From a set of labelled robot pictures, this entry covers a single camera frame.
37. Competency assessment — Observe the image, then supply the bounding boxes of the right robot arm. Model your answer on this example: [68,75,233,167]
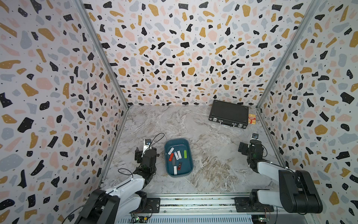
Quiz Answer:
[238,138,323,215]

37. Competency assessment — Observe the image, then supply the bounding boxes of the teal plastic storage box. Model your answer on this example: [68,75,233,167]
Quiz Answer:
[164,138,194,178]

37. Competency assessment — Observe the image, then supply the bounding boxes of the small yellow red box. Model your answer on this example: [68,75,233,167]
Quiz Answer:
[249,114,256,125]

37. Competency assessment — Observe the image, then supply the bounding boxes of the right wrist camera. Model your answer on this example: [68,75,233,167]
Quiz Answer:
[251,133,259,140]

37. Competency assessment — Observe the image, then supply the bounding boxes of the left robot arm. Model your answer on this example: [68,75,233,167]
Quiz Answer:
[75,146,159,224]

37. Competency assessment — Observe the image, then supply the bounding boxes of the black briefcase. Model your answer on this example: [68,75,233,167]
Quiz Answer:
[208,100,249,129]

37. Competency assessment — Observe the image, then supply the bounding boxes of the white usb flash drive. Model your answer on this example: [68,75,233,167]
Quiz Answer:
[168,147,174,155]

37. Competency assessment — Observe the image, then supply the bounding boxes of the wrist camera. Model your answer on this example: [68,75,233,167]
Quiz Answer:
[143,139,152,152]
[251,133,259,140]

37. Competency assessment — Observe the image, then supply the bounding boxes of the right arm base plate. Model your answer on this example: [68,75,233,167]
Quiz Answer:
[234,197,274,213]

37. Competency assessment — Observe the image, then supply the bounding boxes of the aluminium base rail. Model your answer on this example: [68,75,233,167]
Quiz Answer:
[116,193,319,224]

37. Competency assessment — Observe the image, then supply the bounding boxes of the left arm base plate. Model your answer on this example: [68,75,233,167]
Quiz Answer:
[132,197,161,214]

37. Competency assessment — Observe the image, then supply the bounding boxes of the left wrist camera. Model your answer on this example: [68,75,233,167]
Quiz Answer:
[143,139,152,152]

